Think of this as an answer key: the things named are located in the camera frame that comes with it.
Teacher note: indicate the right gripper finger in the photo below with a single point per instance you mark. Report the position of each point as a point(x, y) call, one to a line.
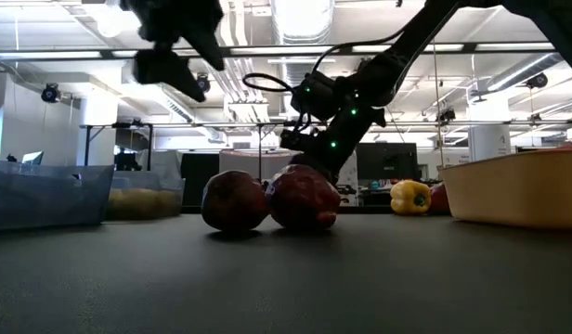
point(307, 160)
point(297, 140)

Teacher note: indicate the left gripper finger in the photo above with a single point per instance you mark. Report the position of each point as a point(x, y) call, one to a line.
point(160, 67)
point(209, 42)

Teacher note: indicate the dark red apple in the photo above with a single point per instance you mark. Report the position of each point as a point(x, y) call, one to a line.
point(302, 199)

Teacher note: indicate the round dark red fruit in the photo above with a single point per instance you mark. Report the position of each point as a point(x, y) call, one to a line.
point(235, 201)

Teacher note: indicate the yellow bell pepper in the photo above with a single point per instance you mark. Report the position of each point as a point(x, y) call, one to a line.
point(406, 197)

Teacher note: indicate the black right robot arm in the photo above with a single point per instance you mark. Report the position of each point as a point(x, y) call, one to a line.
point(420, 28)

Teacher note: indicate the black ceiling spotlight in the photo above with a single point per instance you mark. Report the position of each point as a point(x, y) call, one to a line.
point(203, 83)
point(538, 80)
point(50, 93)
point(447, 116)

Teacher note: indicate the black monitor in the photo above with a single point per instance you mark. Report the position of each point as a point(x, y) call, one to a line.
point(388, 162)

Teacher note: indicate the white square pillar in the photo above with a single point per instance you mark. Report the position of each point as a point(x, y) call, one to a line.
point(98, 134)

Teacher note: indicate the thin vertical pole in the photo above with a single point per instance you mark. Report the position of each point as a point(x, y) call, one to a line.
point(437, 93)

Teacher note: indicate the black cabinet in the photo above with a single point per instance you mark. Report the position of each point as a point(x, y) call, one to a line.
point(200, 181)

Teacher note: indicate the red bell pepper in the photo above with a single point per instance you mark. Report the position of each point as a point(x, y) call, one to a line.
point(439, 199)

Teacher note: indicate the translucent grey plastic bin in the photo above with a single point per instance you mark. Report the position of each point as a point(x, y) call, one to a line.
point(44, 199)
point(146, 181)

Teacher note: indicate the black table mat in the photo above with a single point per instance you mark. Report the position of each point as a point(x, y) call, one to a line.
point(286, 287)

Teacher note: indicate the yellow lemon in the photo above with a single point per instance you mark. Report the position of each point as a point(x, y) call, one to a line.
point(169, 204)
point(139, 204)
point(115, 204)

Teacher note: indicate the small grey monitor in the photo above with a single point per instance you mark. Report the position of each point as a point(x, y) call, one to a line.
point(33, 158)

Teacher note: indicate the yellow plastic basket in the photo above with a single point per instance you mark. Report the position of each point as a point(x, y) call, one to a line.
point(513, 195)

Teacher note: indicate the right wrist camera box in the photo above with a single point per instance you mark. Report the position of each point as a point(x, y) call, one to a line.
point(318, 97)

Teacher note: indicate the large white ceiling duct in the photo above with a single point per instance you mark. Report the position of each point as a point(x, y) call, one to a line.
point(302, 21)

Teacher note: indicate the black metal table frame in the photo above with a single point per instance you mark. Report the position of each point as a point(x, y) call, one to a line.
point(87, 144)

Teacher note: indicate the long horizontal black rail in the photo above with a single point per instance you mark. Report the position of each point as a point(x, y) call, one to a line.
point(499, 123)

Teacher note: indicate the silver ceiling duct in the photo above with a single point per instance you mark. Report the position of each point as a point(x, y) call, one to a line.
point(523, 72)

